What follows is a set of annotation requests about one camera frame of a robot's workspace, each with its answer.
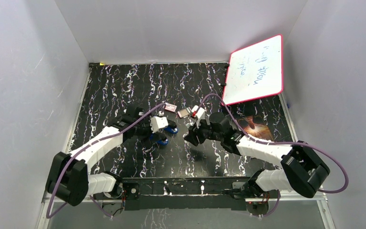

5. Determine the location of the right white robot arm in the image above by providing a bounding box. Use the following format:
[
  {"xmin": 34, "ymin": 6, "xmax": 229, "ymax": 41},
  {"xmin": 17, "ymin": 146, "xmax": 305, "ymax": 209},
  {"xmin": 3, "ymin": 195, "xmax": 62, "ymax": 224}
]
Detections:
[{"xmin": 184, "ymin": 113, "xmax": 330, "ymax": 198}]

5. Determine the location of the blue stapler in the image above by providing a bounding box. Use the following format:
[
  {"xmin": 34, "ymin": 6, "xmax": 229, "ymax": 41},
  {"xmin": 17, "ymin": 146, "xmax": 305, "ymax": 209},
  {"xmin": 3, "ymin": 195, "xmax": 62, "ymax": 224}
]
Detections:
[
  {"xmin": 164, "ymin": 125, "xmax": 178, "ymax": 134},
  {"xmin": 149, "ymin": 133, "xmax": 168, "ymax": 146}
]

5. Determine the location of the pink framed whiteboard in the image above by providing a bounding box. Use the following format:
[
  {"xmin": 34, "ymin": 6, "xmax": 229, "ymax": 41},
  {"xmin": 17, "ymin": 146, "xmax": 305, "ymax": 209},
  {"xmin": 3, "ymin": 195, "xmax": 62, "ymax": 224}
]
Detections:
[{"xmin": 222, "ymin": 34, "xmax": 284, "ymax": 105}]

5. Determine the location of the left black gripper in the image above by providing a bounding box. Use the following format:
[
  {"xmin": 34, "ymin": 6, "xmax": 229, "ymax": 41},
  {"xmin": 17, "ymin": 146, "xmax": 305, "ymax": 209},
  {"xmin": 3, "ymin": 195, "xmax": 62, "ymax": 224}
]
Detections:
[{"xmin": 133, "ymin": 113, "xmax": 161, "ymax": 146}]

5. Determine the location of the red white staple box sleeve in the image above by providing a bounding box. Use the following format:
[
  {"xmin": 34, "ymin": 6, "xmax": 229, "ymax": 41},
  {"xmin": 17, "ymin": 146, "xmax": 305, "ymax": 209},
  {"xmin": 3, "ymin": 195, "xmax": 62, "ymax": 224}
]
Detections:
[{"xmin": 164, "ymin": 103, "xmax": 177, "ymax": 113}]

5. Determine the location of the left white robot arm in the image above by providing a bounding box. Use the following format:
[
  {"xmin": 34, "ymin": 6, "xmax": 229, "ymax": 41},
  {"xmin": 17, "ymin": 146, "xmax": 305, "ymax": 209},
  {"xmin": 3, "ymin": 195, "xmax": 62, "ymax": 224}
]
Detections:
[{"xmin": 45, "ymin": 106, "xmax": 168, "ymax": 206}]

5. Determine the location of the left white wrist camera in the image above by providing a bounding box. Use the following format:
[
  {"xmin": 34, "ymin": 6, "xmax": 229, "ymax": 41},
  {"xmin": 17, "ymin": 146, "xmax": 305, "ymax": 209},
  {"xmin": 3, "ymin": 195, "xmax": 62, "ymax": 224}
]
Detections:
[{"xmin": 150, "ymin": 111, "xmax": 169, "ymax": 133}]

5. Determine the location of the dark brown book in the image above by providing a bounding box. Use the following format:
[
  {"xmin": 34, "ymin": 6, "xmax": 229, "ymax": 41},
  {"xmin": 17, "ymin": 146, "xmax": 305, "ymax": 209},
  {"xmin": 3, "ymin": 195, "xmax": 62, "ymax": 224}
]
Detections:
[{"xmin": 237, "ymin": 116, "xmax": 274, "ymax": 141}]

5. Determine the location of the staple box tray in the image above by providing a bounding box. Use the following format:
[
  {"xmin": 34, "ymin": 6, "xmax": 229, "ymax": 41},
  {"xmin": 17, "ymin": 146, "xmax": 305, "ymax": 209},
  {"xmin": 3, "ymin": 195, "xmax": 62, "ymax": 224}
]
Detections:
[{"xmin": 177, "ymin": 107, "xmax": 192, "ymax": 119}]

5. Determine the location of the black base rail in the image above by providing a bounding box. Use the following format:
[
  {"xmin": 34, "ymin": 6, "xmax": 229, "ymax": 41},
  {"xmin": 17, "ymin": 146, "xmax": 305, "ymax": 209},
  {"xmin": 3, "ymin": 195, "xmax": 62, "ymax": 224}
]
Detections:
[{"xmin": 93, "ymin": 177, "xmax": 282, "ymax": 212}]

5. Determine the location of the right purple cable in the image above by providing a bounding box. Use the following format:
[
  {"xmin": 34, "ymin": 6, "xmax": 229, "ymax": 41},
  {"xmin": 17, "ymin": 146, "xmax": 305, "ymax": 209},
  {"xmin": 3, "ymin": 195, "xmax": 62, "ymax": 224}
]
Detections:
[{"xmin": 192, "ymin": 93, "xmax": 350, "ymax": 219}]

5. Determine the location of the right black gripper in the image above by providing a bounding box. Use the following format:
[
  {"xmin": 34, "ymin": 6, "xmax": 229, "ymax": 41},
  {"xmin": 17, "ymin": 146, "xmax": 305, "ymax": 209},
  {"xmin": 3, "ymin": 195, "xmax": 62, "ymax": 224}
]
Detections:
[{"xmin": 183, "ymin": 116, "xmax": 223, "ymax": 147}]

